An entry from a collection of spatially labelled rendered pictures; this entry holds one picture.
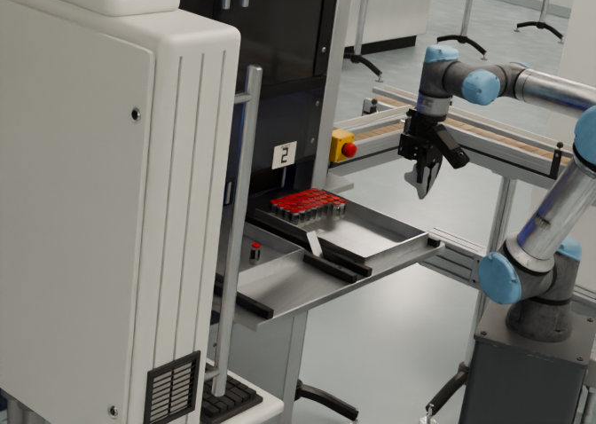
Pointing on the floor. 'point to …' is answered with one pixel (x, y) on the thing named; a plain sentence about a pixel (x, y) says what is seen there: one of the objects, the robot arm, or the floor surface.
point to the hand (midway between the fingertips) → (424, 194)
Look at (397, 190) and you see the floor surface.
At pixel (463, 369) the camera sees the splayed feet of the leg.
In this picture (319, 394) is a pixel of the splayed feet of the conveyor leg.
